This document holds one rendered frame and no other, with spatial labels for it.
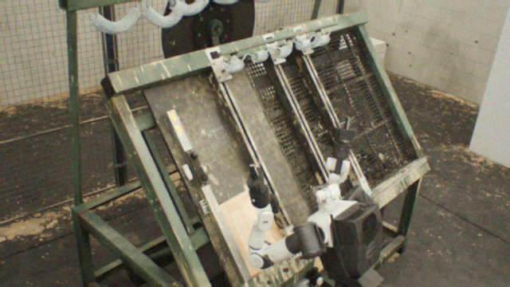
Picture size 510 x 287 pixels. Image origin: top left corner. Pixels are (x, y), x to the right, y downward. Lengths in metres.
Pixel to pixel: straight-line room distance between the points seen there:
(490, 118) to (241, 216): 4.06
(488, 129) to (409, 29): 2.64
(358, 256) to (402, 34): 6.32
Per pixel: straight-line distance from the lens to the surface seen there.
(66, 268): 4.17
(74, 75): 2.79
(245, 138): 2.72
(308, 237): 2.20
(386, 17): 8.46
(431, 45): 8.05
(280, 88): 3.05
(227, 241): 2.55
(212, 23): 3.21
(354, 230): 2.23
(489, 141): 6.24
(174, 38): 3.08
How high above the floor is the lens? 2.70
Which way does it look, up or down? 28 degrees down
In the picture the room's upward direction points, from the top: 3 degrees clockwise
